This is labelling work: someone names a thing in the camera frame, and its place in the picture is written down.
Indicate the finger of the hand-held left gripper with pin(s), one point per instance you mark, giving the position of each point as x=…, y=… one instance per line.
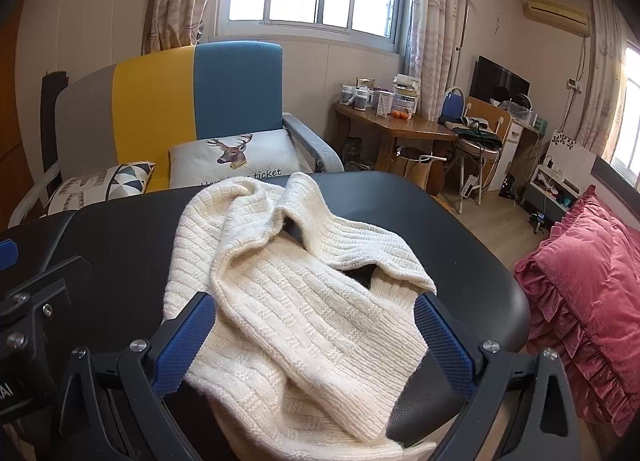
x=50, y=286

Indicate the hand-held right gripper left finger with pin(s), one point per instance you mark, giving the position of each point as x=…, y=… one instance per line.
x=185, y=341

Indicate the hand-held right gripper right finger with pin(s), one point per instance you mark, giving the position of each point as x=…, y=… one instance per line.
x=445, y=346

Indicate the cream knit sweater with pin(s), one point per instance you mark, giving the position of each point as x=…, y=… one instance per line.
x=300, y=301

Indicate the dark clothes on chair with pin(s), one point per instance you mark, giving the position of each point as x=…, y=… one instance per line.
x=475, y=133

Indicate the white sofa armrest tube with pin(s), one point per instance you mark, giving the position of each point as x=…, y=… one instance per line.
x=30, y=196

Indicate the triangle pattern pillow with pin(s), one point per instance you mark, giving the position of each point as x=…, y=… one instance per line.
x=100, y=186

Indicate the pink ruffled bedding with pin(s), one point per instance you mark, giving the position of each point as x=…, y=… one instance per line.
x=590, y=281

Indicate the white power strip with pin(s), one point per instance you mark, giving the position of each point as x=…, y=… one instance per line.
x=467, y=187

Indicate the brown paper bag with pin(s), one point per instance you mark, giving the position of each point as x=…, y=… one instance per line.
x=412, y=168

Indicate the deer print pillow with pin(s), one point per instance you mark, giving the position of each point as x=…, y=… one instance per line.
x=235, y=161

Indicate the grey yellow blue sofa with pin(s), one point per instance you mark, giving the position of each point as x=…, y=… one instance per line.
x=150, y=106

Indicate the wooden desk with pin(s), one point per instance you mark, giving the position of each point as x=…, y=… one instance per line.
x=410, y=128

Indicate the white shelf unit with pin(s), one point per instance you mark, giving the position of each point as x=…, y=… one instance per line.
x=565, y=161

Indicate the blue folding chair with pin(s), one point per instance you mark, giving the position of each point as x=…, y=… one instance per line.
x=452, y=103

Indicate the clear plastic bag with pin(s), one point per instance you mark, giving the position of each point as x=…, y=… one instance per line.
x=515, y=111

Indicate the white carton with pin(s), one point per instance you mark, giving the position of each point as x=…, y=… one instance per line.
x=384, y=103

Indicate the white plastic jar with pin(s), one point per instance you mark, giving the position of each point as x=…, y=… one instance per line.
x=361, y=100
x=347, y=95

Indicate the black television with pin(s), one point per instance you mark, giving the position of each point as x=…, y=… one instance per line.
x=492, y=78

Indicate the small window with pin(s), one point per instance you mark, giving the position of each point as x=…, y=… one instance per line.
x=631, y=106

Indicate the bent metal pole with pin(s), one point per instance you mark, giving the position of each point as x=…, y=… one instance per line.
x=467, y=16

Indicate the wall air conditioner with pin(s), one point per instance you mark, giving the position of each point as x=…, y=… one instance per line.
x=555, y=11

